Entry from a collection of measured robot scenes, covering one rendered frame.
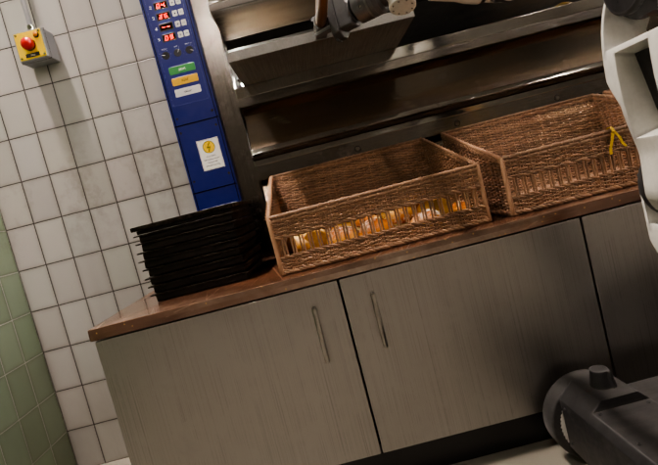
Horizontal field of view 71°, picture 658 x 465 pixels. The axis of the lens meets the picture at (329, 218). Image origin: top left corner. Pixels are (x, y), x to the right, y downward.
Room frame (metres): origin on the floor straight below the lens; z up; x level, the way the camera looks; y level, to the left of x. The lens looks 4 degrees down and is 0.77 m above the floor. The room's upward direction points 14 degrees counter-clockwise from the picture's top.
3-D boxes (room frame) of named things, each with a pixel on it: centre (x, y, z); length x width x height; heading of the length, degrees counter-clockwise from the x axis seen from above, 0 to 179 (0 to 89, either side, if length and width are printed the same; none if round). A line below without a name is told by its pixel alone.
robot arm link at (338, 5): (1.24, -0.19, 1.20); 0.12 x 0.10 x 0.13; 56
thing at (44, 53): (1.61, 0.81, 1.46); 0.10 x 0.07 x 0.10; 90
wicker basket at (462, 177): (1.39, -0.12, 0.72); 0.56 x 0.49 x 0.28; 91
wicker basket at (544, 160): (1.39, -0.72, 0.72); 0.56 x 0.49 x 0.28; 90
